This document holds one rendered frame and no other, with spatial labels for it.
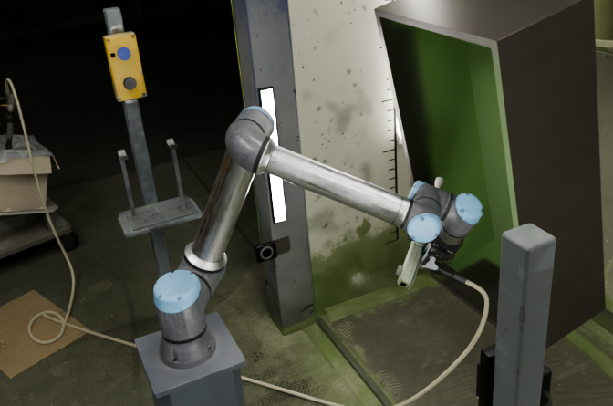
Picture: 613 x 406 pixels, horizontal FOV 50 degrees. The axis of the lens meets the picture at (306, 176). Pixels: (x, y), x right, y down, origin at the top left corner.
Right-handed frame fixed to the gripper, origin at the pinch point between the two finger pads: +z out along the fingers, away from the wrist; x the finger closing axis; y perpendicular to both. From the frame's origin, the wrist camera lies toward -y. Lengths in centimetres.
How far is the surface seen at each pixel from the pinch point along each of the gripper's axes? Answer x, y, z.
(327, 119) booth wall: 67, -54, 28
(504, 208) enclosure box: 56, 30, 20
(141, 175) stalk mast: 17, -116, 55
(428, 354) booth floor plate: 14, 32, 86
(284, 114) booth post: 55, -70, 23
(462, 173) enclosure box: 57, 7, 13
